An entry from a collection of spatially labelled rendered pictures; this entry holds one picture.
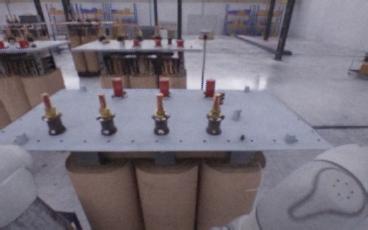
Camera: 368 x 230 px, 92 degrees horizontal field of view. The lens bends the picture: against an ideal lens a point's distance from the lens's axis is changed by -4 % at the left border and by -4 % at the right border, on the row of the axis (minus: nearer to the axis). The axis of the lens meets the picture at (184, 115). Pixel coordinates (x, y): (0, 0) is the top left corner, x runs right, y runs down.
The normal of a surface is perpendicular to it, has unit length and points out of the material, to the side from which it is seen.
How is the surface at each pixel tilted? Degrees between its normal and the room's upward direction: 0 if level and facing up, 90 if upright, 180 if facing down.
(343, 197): 23
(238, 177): 90
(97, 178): 90
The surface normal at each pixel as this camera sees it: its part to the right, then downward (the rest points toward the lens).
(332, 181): 0.07, -0.57
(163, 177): 0.02, 0.47
